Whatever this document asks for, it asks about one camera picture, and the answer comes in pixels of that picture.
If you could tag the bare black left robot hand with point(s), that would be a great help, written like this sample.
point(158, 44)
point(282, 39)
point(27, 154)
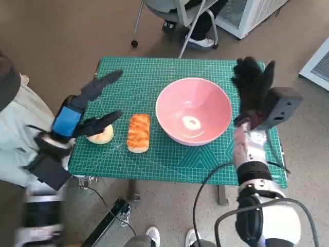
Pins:
point(66, 121)

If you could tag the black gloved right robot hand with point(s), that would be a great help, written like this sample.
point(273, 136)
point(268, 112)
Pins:
point(253, 87)

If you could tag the round pale toy bread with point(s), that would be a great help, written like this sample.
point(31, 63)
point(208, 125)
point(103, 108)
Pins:
point(102, 138)

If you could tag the long orange striped toy bread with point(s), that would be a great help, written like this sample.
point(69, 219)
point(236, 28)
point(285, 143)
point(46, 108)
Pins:
point(138, 133)

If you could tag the pink bowl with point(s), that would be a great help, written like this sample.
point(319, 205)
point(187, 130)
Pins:
point(180, 103)

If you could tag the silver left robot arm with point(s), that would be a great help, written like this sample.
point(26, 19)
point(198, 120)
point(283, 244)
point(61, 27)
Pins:
point(38, 213)

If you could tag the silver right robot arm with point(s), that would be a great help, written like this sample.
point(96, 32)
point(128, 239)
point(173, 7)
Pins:
point(252, 146)

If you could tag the person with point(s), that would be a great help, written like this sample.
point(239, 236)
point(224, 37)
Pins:
point(203, 23)
point(153, 234)
point(15, 123)

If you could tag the white mesh cabinet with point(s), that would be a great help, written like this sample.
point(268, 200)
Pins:
point(244, 13)
point(318, 64)

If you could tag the grey table leg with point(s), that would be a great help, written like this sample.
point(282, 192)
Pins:
point(223, 195)
point(133, 190)

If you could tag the green cutting mat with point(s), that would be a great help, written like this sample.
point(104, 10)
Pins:
point(154, 167)

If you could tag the grey office chair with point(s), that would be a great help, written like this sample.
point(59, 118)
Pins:
point(180, 11)

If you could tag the black metal bar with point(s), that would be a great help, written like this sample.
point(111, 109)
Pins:
point(108, 223)

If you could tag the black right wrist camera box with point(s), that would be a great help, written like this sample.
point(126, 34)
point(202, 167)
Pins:
point(282, 105)

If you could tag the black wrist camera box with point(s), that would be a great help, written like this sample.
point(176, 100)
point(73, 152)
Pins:
point(282, 105)
point(48, 169)

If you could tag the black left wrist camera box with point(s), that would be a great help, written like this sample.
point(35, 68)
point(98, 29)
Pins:
point(48, 169)

